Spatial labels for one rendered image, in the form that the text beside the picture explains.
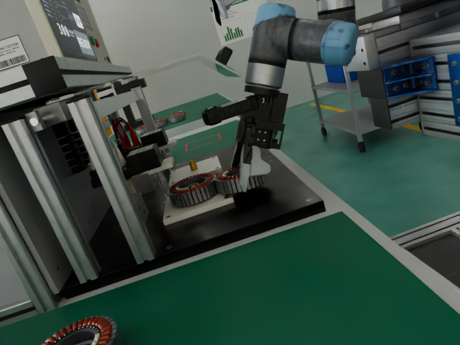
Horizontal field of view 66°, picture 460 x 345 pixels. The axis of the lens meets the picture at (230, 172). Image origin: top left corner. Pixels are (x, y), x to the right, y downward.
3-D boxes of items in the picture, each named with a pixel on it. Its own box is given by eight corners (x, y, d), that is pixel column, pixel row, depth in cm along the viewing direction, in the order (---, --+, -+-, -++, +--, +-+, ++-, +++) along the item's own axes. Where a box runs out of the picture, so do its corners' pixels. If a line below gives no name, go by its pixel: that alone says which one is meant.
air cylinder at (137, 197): (149, 212, 83) (140, 191, 81) (146, 225, 76) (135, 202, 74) (128, 219, 83) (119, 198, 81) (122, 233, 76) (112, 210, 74)
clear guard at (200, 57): (227, 76, 84) (220, 50, 83) (243, 76, 61) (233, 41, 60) (95, 119, 83) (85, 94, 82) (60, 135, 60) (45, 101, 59)
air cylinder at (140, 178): (157, 182, 106) (150, 165, 105) (155, 190, 99) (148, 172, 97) (141, 187, 106) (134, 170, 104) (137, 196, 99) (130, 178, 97)
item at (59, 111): (77, 116, 66) (68, 94, 64) (66, 120, 60) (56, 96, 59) (53, 124, 65) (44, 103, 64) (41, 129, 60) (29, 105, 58)
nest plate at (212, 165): (218, 159, 110) (217, 155, 110) (222, 171, 96) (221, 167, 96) (172, 174, 110) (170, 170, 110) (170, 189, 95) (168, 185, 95)
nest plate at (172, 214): (226, 181, 87) (224, 176, 87) (234, 202, 73) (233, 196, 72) (168, 200, 87) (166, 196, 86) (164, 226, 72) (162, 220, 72)
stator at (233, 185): (269, 173, 80) (265, 157, 80) (267, 187, 70) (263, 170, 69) (222, 184, 83) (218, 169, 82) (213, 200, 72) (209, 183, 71)
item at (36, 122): (118, 101, 113) (113, 92, 112) (42, 130, 54) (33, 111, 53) (113, 103, 113) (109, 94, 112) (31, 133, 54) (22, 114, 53)
